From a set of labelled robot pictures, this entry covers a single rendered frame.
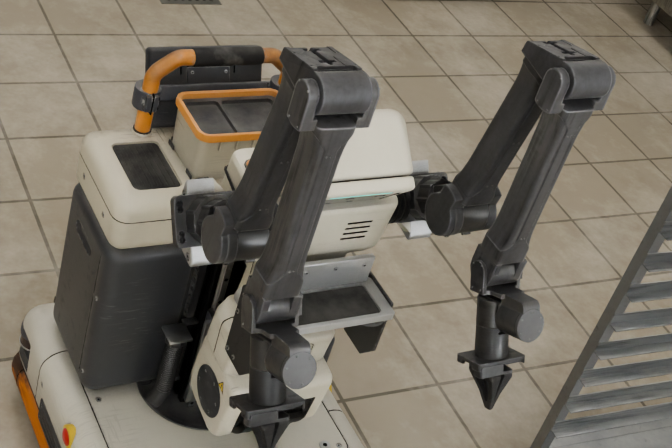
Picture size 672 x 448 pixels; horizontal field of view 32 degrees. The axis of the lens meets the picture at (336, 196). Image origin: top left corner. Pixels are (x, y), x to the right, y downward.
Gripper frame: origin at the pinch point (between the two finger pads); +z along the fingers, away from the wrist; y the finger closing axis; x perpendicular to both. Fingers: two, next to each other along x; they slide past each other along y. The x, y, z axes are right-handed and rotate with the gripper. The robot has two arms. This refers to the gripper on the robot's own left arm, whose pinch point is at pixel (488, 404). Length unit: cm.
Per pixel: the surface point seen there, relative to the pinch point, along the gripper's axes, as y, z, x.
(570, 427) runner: 65, 36, 49
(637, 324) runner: 67, 5, 31
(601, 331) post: 60, 7, 35
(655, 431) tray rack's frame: 97, 45, 51
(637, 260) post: 60, -12, 26
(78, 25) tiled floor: 13, -48, 259
